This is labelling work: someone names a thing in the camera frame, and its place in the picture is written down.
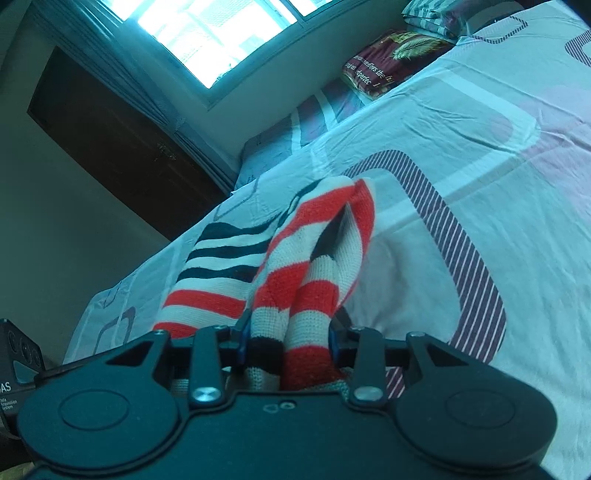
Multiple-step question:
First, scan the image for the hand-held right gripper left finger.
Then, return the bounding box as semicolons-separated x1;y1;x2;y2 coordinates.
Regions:
104;318;253;407

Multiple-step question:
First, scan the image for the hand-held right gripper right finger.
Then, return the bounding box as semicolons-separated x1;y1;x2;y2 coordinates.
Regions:
325;320;468;407

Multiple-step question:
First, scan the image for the red white black striped garment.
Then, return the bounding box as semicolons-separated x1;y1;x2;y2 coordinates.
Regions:
152;175;377;393

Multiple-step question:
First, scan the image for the purple white striped pillow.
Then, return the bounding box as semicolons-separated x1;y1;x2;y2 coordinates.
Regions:
233;78;368;190

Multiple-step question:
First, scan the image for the dark wooden door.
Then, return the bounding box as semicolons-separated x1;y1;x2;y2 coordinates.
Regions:
27;45;228;241

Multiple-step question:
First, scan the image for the white patterned bed sheet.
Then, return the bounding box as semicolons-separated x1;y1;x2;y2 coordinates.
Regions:
62;0;591;476

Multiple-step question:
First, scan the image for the grey curtain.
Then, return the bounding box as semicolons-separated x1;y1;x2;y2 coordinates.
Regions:
34;0;238;192

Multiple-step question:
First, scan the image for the maroon printed pillow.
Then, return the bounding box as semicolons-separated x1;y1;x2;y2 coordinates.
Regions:
342;28;455;100

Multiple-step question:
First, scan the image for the window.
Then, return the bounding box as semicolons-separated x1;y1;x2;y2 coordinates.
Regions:
95;0;402;109

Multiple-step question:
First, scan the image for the grey white patterned pillow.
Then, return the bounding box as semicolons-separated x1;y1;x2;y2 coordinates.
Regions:
402;0;522;44

